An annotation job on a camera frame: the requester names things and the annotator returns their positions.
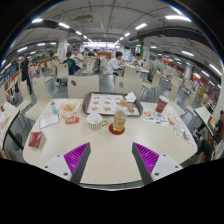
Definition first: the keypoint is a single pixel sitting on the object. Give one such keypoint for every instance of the dark food tray with liner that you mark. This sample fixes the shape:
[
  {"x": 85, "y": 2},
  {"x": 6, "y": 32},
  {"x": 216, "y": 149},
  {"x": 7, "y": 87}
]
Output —
[{"x": 100, "y": 106}]

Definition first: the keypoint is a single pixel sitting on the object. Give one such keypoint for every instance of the neighbouring beige table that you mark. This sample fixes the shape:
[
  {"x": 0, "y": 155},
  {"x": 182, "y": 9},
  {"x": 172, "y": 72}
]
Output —
[
  {"x": 6, "y": 120},
  {"x": 206, "y": 118}
]

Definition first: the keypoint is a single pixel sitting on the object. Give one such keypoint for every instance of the red paper cup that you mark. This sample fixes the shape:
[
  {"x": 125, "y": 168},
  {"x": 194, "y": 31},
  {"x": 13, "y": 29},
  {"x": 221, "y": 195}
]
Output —
[{"x": 162, "y": 104}]

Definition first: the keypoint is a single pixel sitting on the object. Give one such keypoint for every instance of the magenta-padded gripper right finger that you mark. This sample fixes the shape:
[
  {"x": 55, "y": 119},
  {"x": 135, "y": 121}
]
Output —
[{"x": 146, "y": 158}]

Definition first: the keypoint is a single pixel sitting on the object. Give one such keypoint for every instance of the red sauce packet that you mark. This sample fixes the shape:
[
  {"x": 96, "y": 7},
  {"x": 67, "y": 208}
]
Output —
[
  {"x": 72, "y": 120},
  {"x": 171, "y": 119}
]

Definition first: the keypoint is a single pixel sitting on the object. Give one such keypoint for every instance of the red paper box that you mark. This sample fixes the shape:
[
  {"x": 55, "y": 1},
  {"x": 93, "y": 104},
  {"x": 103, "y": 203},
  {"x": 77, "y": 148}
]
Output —
[{"x": 36, "y": 139}]

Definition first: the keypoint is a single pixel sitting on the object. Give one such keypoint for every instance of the ceiling air conditioner unit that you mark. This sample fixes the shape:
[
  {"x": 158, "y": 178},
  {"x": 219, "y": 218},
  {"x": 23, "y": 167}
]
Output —
[{"x": 83, "y": 19}]

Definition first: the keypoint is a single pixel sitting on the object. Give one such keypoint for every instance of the clear bottle of yellow tea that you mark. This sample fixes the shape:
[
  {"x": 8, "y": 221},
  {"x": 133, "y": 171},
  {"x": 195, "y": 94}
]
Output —
[{"x": 119, "y": 120}]

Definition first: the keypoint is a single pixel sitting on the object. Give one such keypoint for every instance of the group of ceiling lights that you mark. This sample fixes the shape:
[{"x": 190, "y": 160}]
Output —
[{"x": 178, "y": 17}]

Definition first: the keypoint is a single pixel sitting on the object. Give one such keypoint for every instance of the white paper with red print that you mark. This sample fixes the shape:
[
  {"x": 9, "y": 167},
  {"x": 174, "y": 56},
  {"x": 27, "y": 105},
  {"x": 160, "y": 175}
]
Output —
[{"x": 190, "y": 143}]

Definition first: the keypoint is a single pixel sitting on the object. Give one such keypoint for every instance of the white printed card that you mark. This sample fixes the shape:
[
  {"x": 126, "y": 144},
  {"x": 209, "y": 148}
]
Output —
[{"x": 49, "y": 121}]

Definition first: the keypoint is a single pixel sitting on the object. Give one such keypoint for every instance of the flat round red coaster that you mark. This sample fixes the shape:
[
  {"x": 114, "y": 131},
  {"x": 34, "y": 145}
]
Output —
[{"x": 116, "y": 133}]

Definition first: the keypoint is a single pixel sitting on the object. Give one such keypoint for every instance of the orange white food wrapper bag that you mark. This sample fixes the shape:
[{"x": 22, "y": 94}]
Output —
[{"x": 69, "y": 108}]

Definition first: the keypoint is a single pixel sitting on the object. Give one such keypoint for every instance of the clear wrapped leaflet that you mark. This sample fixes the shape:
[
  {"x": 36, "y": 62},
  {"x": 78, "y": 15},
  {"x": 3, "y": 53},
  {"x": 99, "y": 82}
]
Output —
[{"x": 180, "y": 130}]

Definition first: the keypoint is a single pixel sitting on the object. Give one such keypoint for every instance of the white paper napkin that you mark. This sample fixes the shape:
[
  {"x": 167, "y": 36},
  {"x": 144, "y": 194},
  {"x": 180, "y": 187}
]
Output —
[{"x": 130, "y": 97}]

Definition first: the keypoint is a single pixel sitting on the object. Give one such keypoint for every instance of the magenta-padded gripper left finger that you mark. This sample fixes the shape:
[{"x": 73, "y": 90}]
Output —
[{"x": 77, "y": 158}]

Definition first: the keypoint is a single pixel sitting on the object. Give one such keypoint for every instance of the group of beige chairs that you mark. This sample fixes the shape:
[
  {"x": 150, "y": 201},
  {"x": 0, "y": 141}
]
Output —
[{"x": 155, "y": 80}]

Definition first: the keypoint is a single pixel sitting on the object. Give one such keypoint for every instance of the brown houndstooth mug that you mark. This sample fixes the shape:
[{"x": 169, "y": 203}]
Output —
[{"x": 94, "y": 122}]

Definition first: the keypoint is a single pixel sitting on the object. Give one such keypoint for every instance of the person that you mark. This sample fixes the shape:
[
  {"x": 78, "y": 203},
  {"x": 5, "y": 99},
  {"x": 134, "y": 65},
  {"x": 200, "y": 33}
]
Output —
[
  {"x": 113, "y": 64},
  {"x": 137, "y": 60},
  {"x": 24, "y": 71},
  {"x": 78, "y": 60},
  {"x": 218, "y": 129},
  {"x": 55, "y": 62},
  {"x": 70, "y": 64}
]

